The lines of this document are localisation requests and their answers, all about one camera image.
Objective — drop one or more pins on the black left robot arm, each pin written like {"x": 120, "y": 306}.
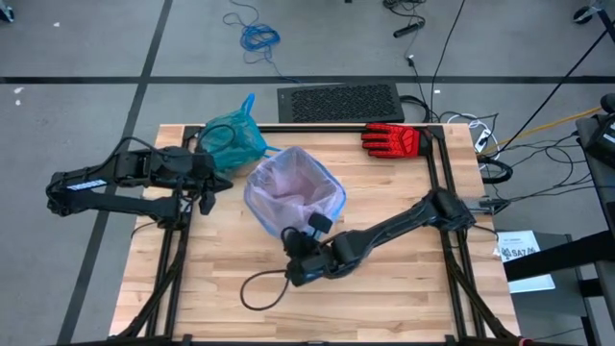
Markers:
{"x": 110, "y": 182}

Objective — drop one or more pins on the black perforated computer case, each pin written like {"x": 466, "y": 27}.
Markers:
{"x": 341, "y": 103}

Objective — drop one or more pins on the white printed paper sheet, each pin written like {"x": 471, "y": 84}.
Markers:
{"x": 521, "y": 242}

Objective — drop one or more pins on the red work glove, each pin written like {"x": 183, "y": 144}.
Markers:
{"x": 391, "y": 140}

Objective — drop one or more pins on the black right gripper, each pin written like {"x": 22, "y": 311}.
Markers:
{"x": 307, "y": 254}

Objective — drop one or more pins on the pink plastic trash bag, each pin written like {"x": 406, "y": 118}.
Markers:
{"x": 283, "y": 187}

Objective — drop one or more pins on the black side table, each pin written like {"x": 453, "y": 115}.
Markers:
{"x": 576, "y": 254}

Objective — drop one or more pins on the blue plastic trash bag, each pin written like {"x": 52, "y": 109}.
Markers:
{"x": 233, "y": 144}

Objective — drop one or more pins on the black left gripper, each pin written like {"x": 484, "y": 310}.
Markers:
{"x": 202, "y": 173}

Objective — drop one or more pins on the white power strip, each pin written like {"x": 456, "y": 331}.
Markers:
{"x": 482, "y": 140}

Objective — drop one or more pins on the black wheeled stand base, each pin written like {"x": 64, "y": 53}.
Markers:
{"x": 583, "y": 15}

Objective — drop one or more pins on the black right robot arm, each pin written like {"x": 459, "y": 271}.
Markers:
{"x": 399, "y": 226}

